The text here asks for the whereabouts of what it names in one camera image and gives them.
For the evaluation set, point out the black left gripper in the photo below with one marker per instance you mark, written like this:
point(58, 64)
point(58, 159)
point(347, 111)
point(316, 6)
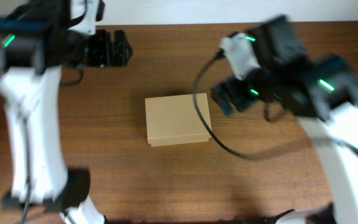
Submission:
point(96, 48)

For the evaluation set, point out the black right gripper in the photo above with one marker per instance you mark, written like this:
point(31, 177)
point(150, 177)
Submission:
point(239, 94)

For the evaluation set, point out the brown cardboard box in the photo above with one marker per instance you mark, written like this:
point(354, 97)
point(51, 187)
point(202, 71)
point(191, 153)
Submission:
point(173, 120)

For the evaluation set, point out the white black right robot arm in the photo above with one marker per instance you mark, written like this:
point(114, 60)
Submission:
point(270, 64)

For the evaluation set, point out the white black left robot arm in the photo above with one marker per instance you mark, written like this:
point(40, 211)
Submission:
point(37, 40)

